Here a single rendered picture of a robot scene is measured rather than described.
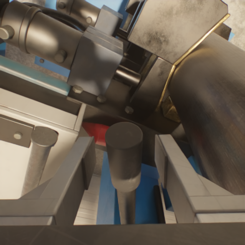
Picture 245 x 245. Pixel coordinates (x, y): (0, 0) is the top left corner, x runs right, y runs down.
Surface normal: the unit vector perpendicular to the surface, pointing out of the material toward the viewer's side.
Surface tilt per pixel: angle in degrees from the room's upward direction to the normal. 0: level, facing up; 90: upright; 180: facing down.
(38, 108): 90
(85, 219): 90
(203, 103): 90
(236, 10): 0
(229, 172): 90
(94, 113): 0
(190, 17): 0
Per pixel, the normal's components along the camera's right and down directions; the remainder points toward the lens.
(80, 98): 0.44, -0.69
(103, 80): 0.00, 0.64
